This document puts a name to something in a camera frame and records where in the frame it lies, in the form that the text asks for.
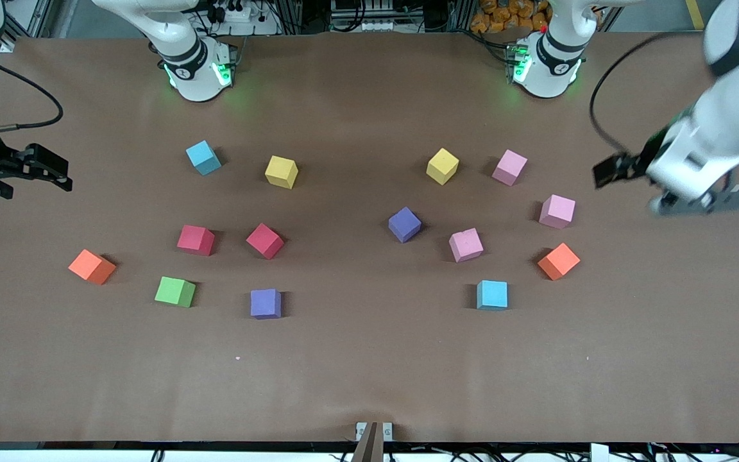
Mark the notched pink foam cube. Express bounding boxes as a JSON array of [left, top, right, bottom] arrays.
[[448, 227, 484, 264]]

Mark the blue foam cube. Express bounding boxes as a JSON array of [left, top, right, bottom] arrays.
[[185, 140, 223, 176], [476, 280, 509, 312]]

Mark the yellow foam cube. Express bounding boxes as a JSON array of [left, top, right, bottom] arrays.
[[264, 155, 299, 190], [425, 148, 460, 186]]

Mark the purple foam cube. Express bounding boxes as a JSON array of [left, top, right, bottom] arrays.
[[250, 288, 283, 320], [387, 206, 423, 244]]

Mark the red foam cube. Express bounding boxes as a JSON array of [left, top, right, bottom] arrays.
[[246, 222, 285, 261], [176, 224, 216, 257]]

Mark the light pink foam cube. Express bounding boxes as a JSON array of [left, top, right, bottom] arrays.
[[539, 194, 577, 230]]

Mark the orange foam cube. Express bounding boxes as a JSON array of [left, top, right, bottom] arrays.
[[537, 242, 581, 282], [67, 248, 117, 286]]

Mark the dusky pink foam cube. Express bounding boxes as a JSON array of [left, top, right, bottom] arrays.
[[491, 149, 529, 187]]

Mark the green foam cube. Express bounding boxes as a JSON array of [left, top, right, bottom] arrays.
[[154, 276, 197, 309]]

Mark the bag of orange items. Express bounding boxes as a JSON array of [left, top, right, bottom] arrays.
[[471, 0, 548, 34]]

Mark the white power strip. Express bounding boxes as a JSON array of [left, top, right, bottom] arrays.
[[206, 0, 280, 36]]

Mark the white electrical box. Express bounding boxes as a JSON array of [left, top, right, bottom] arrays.
[[330, 0, 412, 33]]

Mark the table cover sheet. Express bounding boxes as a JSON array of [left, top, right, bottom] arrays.
[[0, 31, 739, 445]]

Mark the aluminium frame profile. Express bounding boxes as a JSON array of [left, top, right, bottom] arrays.
[[0, 0, 49, 53]]

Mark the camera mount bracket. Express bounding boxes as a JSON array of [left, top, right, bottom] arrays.
[[352, 421, 394, 462]]

